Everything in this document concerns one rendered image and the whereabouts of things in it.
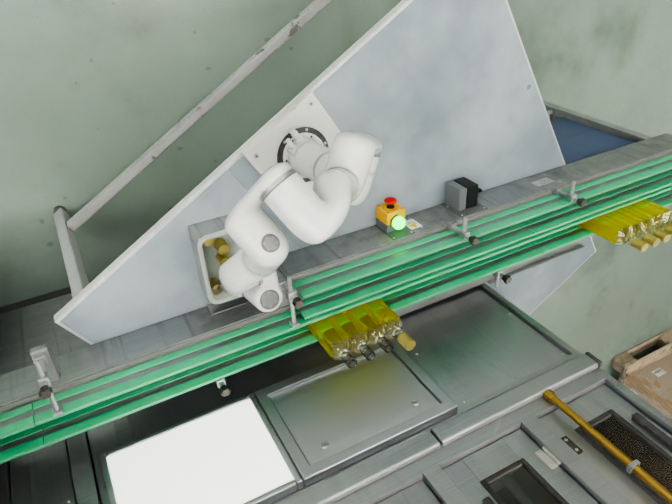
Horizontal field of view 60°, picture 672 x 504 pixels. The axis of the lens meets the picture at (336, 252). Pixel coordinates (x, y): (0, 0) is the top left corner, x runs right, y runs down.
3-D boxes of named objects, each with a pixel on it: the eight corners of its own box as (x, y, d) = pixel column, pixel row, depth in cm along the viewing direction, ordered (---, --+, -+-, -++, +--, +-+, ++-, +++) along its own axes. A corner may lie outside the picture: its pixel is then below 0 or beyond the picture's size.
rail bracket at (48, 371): (42, 373, 155) (49, 431, 138) (20, 324, 146) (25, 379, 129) (61, 367, 157) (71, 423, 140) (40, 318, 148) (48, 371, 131)
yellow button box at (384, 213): (375, 224, 191) (387, 233, 185) (374, 203, 187) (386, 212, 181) (393, 218, 193) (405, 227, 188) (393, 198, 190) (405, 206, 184)
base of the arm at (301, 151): (266, 147, 154) (291, 161, 141) (300, 114, 155) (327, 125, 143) (300, 186, 163) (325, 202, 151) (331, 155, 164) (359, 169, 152)
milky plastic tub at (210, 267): (201, 292, 171) (210, 307, 164) (187, 225, 159) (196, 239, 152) (257, 274, 177) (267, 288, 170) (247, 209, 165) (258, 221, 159)
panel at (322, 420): (101, 462, 153) (126, 574, 127) (98, 454, 151) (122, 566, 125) (391, 343, 186) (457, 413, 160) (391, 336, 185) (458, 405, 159)
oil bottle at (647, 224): (595, 215, 224) (660, 247, 203) (597, 202, 221) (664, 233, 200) (605, 211, 226) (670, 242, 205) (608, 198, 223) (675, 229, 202)
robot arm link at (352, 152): (307, 201, 122) (328, 126, 118) (332, 190, 145) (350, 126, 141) (350, 215, 121) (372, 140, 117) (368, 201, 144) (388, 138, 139)
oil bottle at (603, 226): (573, 223, 220) (637, 257, 199) (575, 210, 217) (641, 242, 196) (584, 219, 222) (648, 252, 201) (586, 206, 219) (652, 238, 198)
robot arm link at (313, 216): (327, 151, 119) (309, 154, 105) (371, 201, 119) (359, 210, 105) (281, 195, 123) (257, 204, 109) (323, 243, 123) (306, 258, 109)
